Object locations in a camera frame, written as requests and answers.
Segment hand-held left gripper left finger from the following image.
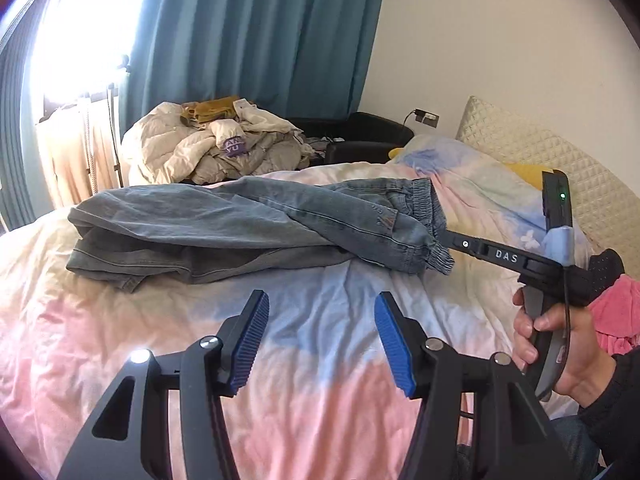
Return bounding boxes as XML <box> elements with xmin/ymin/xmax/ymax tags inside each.
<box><xmin>55</xmin><ymin>290</ymin><xmax>271</xmax><ymax>480</ymax></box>

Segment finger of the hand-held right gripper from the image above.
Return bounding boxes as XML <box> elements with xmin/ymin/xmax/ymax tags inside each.
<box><xmin>440</xmin><ymin>229</ymin><xmax>483</xmax><ymax>259</ymax></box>

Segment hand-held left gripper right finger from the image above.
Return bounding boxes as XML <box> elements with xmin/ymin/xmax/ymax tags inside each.
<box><xmin>375</xmin><ymin>291</ymin><xmax>596</xmax><ymax>480</ymax></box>

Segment blue denim jeans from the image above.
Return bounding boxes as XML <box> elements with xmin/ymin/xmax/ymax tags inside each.
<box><xmin>67</xmin><ymin>176</ymin><xmax>456</xmax><ymax>293</ymax></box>

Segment person's right forearm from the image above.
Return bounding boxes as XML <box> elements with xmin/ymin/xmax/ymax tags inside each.
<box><xmin>575</xmin><ymin>352</ymin><xmax>640</xmax><ymax>480</ymax></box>

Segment person's right hand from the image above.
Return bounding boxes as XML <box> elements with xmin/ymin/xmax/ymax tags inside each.
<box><xmin>512</xmin><ymin>290</ymin><xmax>623</xmax><ymax>398</ymax></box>

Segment pastel tie-dye duvet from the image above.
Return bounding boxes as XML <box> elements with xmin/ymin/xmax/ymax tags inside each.
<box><xmin>0</xmin><ymin>135</ymin><xmax>601</xmax><ymax>480</ymax></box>

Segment pink cloth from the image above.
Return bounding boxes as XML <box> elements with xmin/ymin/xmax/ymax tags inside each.
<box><xmin>589</xmin><ymin>274</ymin><xmax>640</xmax><ymax>357</ymax></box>

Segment pastel tie-dye pillow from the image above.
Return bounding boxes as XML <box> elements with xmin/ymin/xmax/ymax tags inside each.
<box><xmin>390</xmin><ymin>134</ymin><xmax>546</xmax><ymax>196</ymax></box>

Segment yellow cloth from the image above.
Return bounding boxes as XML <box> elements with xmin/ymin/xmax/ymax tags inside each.
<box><xmin>504</xmin><ymin>161</ymin><xmax>547</xmax><ymax>192</ymax></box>

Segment cream quilted headboard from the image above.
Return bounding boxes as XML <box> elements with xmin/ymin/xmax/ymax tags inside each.
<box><xmin>455</xmin><ymin>95</ymin><xmax>640</xmax><ymax>281</ymax></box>

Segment black armchair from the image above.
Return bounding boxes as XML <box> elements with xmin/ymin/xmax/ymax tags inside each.
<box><xmin>287</xmin><ymin>111</ymin><xmax>416</xmax><ymax>165</ymax></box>

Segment grey garment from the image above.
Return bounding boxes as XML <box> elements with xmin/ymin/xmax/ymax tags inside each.
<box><xmin>244</xmin><ymin>130</ymin><xmax>312</xmax><ymax>172</ymax></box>

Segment white garment with purple print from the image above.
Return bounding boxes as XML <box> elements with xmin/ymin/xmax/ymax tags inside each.
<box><xmin>211</xmin><ymin>120</ymin><xmax>249</xmax><ymax>159</ymax></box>

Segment cream down jacket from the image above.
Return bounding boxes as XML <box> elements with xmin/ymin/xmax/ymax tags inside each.
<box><xmin>121</xmin><ymin>101</ymin><xmax>301</xmax><ymax>186</ymax></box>

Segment mustard yellow garment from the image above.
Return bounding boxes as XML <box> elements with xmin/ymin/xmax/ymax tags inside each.
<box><xmin>181</xmin><ymin>96</ymin><xmax>242</xmax><ymax>127</ymax></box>

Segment beige hanging cloth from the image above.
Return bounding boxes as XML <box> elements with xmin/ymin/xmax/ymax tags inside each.
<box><xmin>36</xmin><ymin>104</ymin><xmax>121</xmax><ymax>209</ymax></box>

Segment teal curtain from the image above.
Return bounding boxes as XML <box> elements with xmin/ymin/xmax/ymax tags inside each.
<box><xmin>120</xmin><ymin>0</ymin><xmax>390</xmax><ymax>122</ymax></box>
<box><xmin>0</xmin><ymin>7</ymin><xmax>53</xmax><ymax>233</ymax></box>

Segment window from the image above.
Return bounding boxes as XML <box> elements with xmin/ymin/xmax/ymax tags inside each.
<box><xmin>30</xmin><ymin>0</ymin><xmax>146</xmax><ymax>111</ymax></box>

